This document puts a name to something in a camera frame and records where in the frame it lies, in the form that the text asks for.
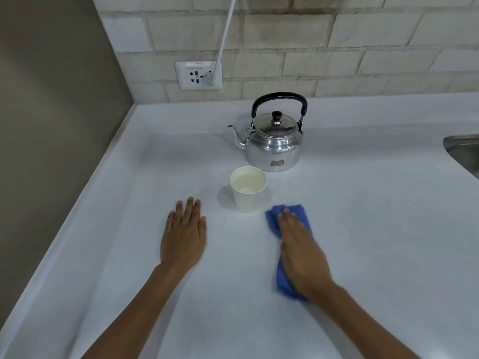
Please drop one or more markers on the person's right hand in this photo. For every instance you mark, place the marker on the person's right hand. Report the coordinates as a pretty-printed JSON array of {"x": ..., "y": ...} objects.
[{"x": 303, "y": 257}]

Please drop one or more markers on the person's left hand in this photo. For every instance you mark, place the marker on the person's left hand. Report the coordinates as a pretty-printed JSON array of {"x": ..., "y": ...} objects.
[{"x": 182, "y": 242}]

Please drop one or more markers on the person's left little finger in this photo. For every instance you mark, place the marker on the person's left little finger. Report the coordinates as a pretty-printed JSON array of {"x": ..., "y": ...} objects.
[{"x": 170, "y": 220}]

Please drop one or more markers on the person's left thumb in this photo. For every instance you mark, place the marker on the person's left thumb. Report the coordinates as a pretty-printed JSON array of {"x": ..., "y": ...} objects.
[{"x": 203, "y": 229}]

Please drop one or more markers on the person's right fingers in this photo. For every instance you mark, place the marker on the person's right fingers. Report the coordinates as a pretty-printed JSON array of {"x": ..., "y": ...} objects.
[{"x": 290, "y": 224}]

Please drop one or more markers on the person's left middle finger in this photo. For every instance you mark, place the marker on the person's left middle finger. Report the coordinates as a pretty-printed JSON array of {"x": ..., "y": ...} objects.
[{"x": 188, "y": 211}]

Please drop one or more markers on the blue cleaning cloth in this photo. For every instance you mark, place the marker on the blue cleaning cloth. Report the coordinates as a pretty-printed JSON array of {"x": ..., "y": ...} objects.
[{"x": 275, "y": 220}]

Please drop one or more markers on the person's left forearm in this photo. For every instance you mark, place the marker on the person's left forearm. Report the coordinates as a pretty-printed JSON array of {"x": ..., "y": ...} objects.
[{"x": 142, "y": 314}]

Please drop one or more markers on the person's right forearm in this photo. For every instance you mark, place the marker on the person's right forearm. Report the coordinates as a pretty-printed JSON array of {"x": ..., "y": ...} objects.
[{"x": 359, "y": 325}]

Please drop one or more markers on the white paper cup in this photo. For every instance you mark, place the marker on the white paper cup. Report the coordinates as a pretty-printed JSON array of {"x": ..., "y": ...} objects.
[{"x": 249, "y": 198}]

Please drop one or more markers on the silver kettle lid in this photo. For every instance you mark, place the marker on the silver kettle lid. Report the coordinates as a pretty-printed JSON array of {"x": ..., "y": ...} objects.
[{"x": 275, "y": 127}]

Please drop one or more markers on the white power plug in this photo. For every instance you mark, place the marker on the white power plug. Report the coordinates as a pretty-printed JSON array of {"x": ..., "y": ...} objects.
[{"x": 209, "y": 80}]

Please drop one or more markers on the white wall socket plate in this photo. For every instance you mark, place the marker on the white wall socket plate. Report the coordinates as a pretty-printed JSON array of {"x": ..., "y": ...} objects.
[{"x": 187, "y": 76}]

